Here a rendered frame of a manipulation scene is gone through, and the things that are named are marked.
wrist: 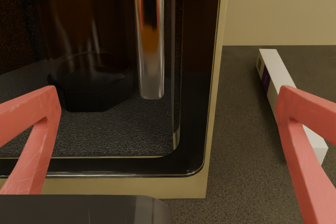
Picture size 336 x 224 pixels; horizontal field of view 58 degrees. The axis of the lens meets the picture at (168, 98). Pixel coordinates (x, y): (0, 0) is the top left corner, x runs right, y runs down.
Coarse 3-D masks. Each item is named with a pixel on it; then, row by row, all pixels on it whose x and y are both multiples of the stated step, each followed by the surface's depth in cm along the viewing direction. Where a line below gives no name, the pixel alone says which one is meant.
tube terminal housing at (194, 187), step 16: (224, 0) 21; (224, 16) 22; (208, 128) 28; (208, 144) 29; (208, 160) 30; (192, 176) 32; (48, 192) 33; (64, 192) 33; (80, 192) 33; (96, 192) 33; (112, 192) 33; (128, 192) 33; (144, 192) 33; (160, 192) 33; (176, 192) 33; (192, 192) 33
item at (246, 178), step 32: (224, 64) 60; (288, 64) 60; (320, 64) 60; (224, 96) 50; (256, 96) 50; (320, 96) 50; (224, 128) 44; (256, 128) 44; (224, 160) 39; (256, 160) 39; (224, 192) 35; (256, 192) 35; (288, 192) 35
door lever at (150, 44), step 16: (144, 0) 15; (160, 0) 15; (144, 16) 15; (160, 16) 16; (144, 32) 16; (160, 32) 16; (144, 48) 16; (160, 48) 17; (144, 64) 17; (160, 64) 17; (144, 80) 18; (160, 80) 18; (144, 96) 18; (160, 96) 18
